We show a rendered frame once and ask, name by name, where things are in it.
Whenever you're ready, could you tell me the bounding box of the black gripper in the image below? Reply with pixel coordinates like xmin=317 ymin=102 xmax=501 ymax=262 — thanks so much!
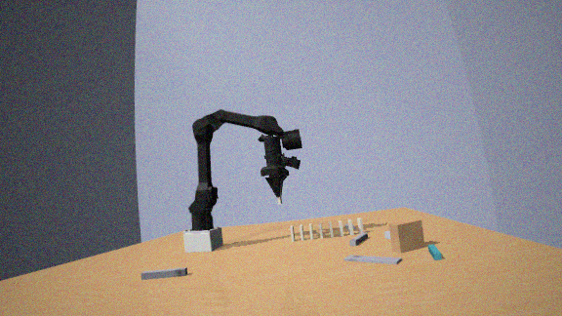
xmin=261 ymin=151 xmax=289 ymax=197

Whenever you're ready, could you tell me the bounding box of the teal rectangular block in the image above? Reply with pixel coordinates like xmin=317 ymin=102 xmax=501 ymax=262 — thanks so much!
xmin=428 ymin=244 xmax=442 ymax=260

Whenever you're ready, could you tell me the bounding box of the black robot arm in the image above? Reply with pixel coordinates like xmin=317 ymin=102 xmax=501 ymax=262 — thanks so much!
xmin=189 ymin=110 xmax=302 ymax=231

